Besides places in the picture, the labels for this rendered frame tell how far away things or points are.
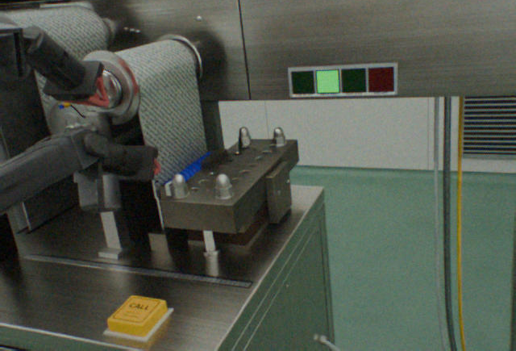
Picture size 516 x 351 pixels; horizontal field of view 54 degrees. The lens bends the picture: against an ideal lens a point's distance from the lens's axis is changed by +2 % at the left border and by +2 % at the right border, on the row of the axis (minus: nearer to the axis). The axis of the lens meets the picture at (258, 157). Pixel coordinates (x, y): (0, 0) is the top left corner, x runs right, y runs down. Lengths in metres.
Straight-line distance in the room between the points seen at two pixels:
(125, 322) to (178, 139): 0.44
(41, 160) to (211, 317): 0.37
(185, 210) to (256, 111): 2.93
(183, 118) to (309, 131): 2.68
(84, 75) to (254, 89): 0.47
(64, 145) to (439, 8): 0.76
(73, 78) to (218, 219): 0.36
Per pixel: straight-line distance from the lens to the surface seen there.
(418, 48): 1.14
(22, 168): 0.75
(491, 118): 3.57
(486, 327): 2.36
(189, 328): 0.86
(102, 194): 0.89
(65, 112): 1.14
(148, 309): 0.89
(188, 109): 1.17
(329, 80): 1.17
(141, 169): 0.98
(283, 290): 1.07
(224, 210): 0.95
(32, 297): 1.08
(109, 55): 1.02
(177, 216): 1.01
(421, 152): 3.67
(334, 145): 3.76
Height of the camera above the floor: 1.41
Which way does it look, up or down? 19 degrees down
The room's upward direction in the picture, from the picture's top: 7 degrees counter-clockwise
